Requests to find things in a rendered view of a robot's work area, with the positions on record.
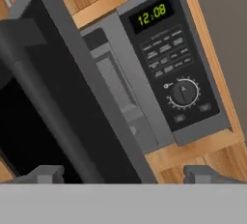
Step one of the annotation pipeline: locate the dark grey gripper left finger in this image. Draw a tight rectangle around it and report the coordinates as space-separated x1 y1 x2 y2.
5 165 66 184

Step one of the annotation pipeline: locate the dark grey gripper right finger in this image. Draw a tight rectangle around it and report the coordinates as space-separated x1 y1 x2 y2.
182 164 243 184

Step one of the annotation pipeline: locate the black microwave door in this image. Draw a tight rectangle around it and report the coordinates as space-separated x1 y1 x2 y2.
0 0 158 184

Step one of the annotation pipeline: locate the grey microwave oven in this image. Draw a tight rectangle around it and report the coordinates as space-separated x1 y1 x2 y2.
80 0 232 154

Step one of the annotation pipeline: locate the wooden cupboard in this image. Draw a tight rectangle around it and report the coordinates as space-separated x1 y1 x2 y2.
0 0 247 184

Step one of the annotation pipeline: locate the dark grey microwave door handle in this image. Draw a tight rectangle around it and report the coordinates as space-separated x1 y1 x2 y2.
0 17 106 184

